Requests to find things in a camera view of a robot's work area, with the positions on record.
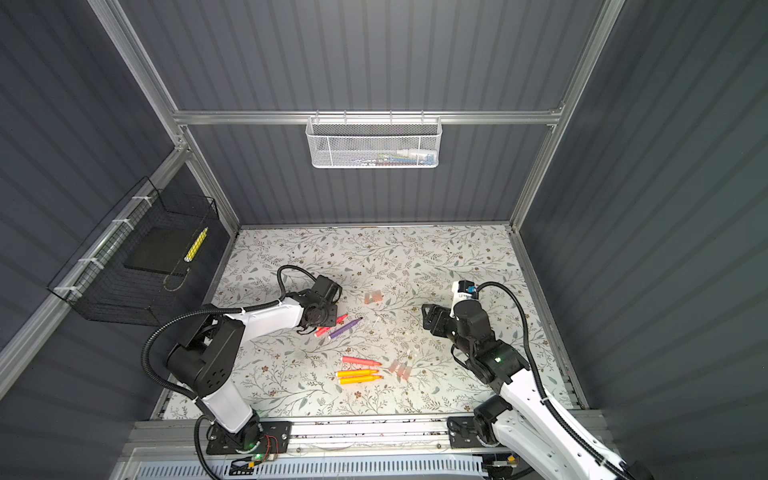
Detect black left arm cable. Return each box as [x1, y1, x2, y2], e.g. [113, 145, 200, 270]
[140, 263, 319, 402]

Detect pink highlighter pen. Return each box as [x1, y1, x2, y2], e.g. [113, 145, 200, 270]
[314, 313, 350, 338]

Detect yellow highlighter pen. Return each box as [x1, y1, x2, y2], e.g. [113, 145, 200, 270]
[338, 375, 383, 385]

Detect yellow highlighter in basket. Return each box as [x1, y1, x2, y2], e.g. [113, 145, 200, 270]
[183, 227, 209, 263]

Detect items in white basket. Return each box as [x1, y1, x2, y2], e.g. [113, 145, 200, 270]
[351, 149, 439, 167]

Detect black wire mesh basket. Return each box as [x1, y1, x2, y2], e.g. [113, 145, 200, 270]
[48, 180, 228, 326]

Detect white wire mesh basket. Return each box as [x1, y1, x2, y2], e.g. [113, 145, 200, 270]
[305, 118, 443, 169]

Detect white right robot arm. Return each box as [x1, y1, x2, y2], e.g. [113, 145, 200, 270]
[421, 299, 652, 479]

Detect red-pink highlighter pen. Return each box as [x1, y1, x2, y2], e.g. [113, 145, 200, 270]
[341, 356, 382, 367]

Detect purple highlighter pen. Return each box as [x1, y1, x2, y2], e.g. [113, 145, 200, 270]
[328, 318, 362, 339]

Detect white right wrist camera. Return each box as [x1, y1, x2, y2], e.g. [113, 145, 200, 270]
[451, 280, 478, 304]

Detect black pad in basket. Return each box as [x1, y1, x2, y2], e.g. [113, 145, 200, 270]
[124, 227, 197, 276]

